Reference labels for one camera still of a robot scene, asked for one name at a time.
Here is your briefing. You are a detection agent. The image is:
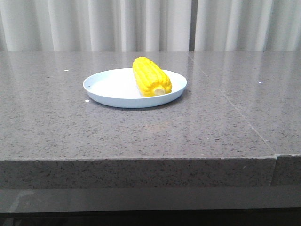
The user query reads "yellow corn cob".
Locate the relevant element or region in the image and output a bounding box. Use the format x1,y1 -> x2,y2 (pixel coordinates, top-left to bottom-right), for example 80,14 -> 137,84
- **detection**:
132,57 -> 172,97

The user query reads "light blue round plate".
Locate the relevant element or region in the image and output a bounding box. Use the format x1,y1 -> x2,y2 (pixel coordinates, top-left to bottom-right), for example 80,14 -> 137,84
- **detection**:
83,68 -> 187,108

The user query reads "white pleated curtain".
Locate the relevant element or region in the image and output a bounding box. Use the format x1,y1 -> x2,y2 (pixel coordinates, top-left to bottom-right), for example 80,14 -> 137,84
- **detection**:
0,0 -> 301,51

